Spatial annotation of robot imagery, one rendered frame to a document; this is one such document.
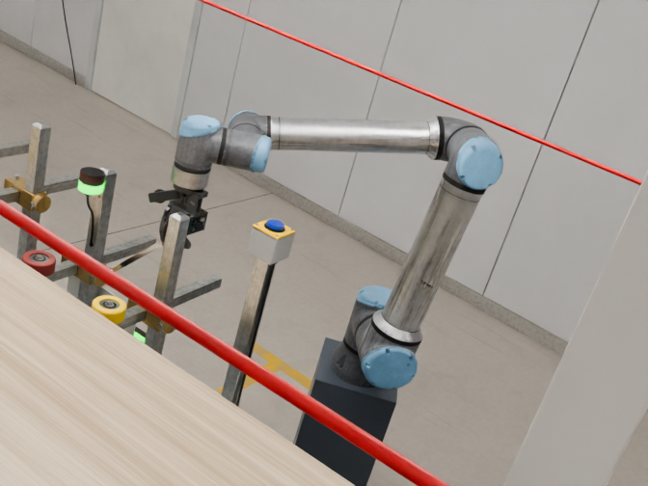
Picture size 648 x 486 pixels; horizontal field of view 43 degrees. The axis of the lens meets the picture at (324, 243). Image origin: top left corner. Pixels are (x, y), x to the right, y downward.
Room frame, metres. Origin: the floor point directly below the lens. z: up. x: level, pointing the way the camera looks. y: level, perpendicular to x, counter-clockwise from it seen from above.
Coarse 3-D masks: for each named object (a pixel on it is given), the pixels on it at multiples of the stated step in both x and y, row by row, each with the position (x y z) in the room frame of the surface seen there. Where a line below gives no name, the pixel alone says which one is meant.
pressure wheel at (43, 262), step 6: (30, 252) 1.79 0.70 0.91; (36, 252) 1.80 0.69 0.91; (42, 252) 1.81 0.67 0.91; (24, 258) 1.75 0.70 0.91; (30, 258) 1.76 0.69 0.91; (36, 258) 1.77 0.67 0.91; (42, 258) 1.78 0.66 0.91; (48, 258) 1.79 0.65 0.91; (54, 258) 1.79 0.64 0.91; (30, 264) 1.74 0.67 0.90; (36, 264) 1.74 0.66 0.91; (42, 264) 1.75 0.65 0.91; (48, 264) 1.76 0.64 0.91; (54, 264) 1.78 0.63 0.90; (36, 270) 1.74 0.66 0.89; (42, 270) 1.74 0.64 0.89; (48, 270) 1.76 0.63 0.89; (54, 270) 1.78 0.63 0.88
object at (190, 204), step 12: (180, 192) 1.84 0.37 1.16; (192, 192) 1.84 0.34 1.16; (204, 192) 1.86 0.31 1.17; (168, 204) 1.85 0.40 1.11; (180, 204) 1.86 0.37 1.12; (192, 204) 1.84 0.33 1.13; (168, 216) 1.84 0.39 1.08; (192, 216) 1.83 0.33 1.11; (204, 216) 1.87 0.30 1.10; (192, 228) 1.84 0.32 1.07
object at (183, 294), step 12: (216, 276) 2.03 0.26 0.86; (180, 288) 1.91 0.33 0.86; (192, 288) 1.92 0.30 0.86; (204, 288) 1.96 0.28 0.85; (216, 288) 2.01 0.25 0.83; (180, 300) 1.88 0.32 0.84; (132, 312) 1.73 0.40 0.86; (144, 312) 1.76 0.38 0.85; (120, 324) 1.68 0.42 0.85; (132, 324) 1.72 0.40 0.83
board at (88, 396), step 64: (0, 256) 1.74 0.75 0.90; (0, 320) 1.49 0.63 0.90; (64, 320) 1.55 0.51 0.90; (0, 384) 1.29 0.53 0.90; (64, 384) 1.34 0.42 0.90; (128, 384) 1.40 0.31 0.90; (192, 384) 1.46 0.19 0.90; (0, 448) 1.12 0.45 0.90; (64, 448) 1.17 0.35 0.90; (128, 448) 1.21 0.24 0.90; (192, 448) 1.26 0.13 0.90; (256, 448) 1.32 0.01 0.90
